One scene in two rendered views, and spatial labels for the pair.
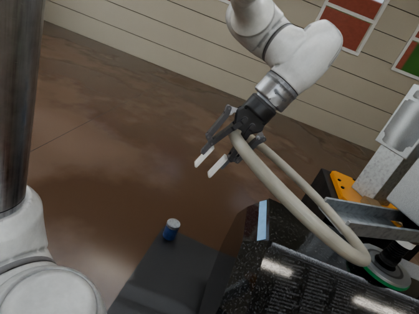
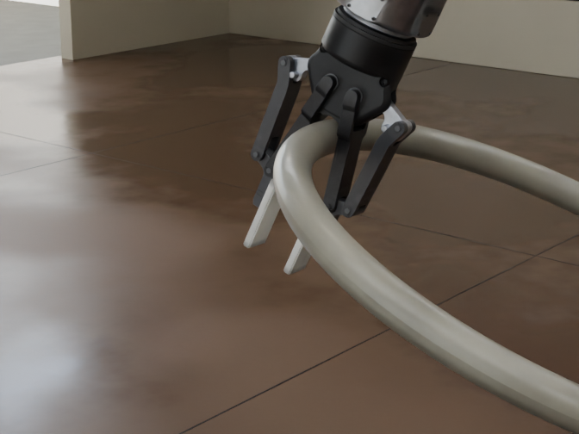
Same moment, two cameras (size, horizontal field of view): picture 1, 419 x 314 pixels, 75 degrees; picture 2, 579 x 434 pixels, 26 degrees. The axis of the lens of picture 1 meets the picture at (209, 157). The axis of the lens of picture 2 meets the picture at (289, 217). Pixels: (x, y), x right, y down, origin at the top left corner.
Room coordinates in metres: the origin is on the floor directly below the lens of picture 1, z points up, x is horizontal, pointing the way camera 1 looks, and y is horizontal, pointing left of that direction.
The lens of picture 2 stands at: (-0.18, -0.70, 1.50)
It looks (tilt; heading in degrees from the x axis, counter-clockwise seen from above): 17 degrees down; 41
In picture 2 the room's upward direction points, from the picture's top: straight up
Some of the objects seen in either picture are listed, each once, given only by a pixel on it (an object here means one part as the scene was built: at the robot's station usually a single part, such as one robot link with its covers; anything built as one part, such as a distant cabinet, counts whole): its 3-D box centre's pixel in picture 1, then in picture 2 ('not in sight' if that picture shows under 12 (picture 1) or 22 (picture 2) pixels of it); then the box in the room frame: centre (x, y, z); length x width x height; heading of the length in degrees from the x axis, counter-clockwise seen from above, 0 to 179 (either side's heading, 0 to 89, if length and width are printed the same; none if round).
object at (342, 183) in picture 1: (367, 197); not in sight; (1.84, -1.18, 0.76); 0.49 x 0.49 x 0.05; 85
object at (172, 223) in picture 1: (171, 229); not in sight; (1.54, 0.06, 0.08); 0.10 x 0.10 x 0.13
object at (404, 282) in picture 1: (383, 263); not in sight; (0.96, -0.84, 0.85); 0.21 x 0.21 x 0.01
